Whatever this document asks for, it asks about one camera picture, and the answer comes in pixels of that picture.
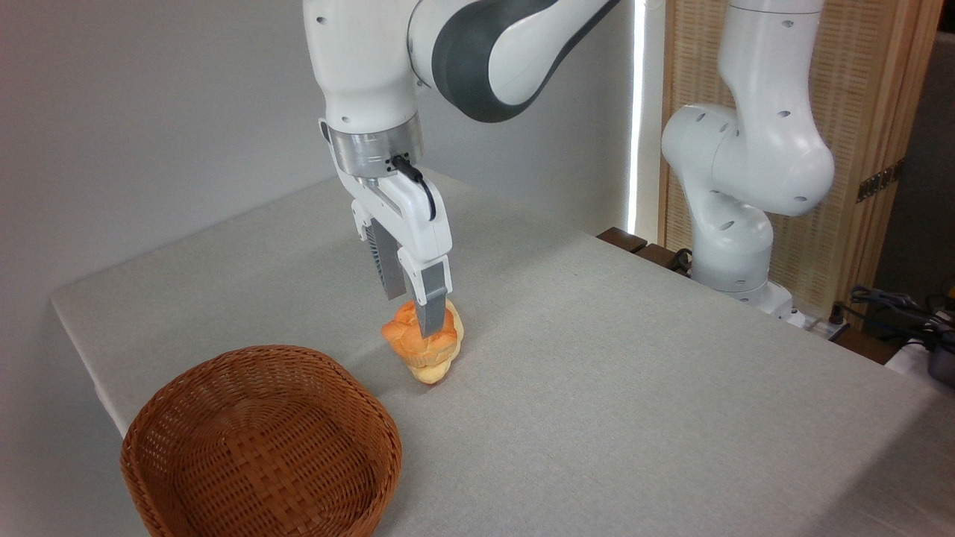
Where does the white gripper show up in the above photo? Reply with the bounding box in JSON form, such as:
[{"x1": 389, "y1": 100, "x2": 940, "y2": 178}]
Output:
[{"x1": 319, "y1": 118, "x2": 454, "y2": 339}]

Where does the orange braided bread bun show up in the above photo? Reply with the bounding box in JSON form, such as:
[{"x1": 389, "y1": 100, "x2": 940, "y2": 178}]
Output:
[{"x1": 381, "y1": 300, "x2": 460, "y2": 368}]

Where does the pale yellow croissant bread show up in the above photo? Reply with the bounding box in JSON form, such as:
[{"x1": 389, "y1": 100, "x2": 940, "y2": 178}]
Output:
[{"x1": 408, "y1": 298, "x2": 466, "y2": 386}]

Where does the brown woven wicker basket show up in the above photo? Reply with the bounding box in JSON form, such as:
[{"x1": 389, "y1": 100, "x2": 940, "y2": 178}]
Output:
[{"x1": 120, "y1": 344, "x2": 404, "y2": 537}]

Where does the grey tablecloth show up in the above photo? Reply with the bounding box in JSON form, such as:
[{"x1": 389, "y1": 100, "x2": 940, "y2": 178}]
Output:
[{"x1": 50, "y1": 163, "x2": 955, "y2": 537}]

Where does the bright white light strip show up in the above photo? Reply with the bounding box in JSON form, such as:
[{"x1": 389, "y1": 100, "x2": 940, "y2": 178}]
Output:
[{"x1": 626, "y1": 0, "x2": 647, "y2": 236}]

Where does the black metal screen hinge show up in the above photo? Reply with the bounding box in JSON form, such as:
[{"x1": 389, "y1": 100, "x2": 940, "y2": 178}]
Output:
[{"x1": 856, "y1": 158, "x2": 906, "y2": 204}]

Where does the light wooden folding screen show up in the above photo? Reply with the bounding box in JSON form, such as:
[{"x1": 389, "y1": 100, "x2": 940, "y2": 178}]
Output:
[{"x1": 658, "y1": 0, "x2": 945, "y2": 323}]

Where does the dark grey device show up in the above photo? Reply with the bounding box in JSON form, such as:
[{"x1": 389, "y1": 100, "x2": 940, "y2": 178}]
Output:
[{"x1": 927, "y1": 345, "x2": 955, "y2": 388}]

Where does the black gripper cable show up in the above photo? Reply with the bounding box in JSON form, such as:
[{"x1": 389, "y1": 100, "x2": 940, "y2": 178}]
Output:
[{"x1": 389, "y1": 154, "x2": 438, "y2": 223}]

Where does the black cable bundle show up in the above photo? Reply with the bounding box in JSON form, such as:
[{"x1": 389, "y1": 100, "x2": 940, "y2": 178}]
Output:
[{"x1": 848, "y1": 285, "x2": 955, "y2": 353}]

